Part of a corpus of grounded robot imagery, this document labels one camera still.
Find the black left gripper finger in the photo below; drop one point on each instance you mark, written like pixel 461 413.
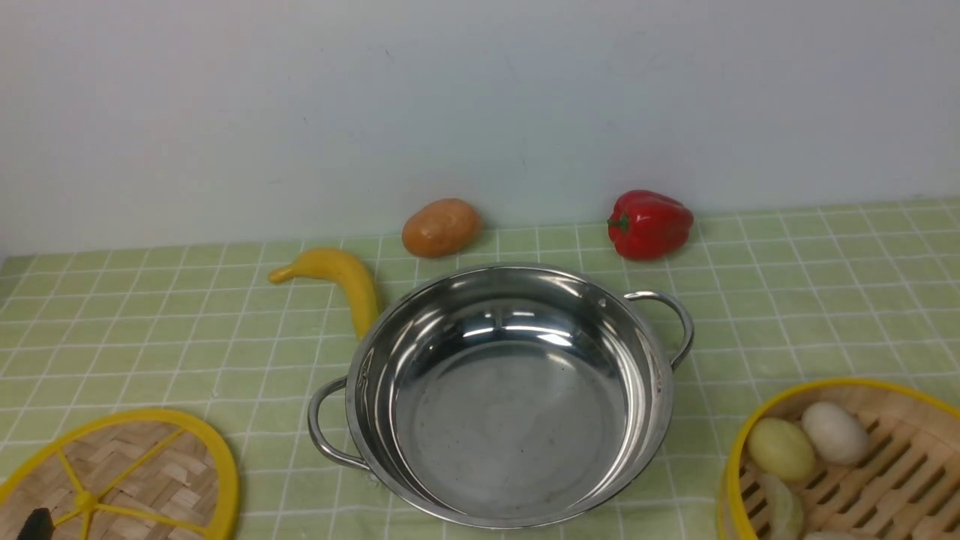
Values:
pixel 38 526

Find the yellow bamboo steamer lid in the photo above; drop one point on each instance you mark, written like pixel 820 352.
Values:
pixel 149 473

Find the yellow bamboo steamer basket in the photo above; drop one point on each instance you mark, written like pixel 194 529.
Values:
pixel 905 488

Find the stainless steel pot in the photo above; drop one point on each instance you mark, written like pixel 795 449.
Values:
pixel 507 396

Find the yellow banana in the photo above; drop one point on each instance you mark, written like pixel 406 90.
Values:
pixel 346 271

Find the red bell pepper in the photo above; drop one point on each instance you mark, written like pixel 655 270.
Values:
pixel 646 225

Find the green dumpling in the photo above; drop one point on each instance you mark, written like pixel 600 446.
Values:
pixel 786 517

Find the green checkered tablecloth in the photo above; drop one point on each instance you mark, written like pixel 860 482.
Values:
pixel 778 298

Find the white round bun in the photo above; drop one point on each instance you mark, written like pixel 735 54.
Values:
pixel 837 436

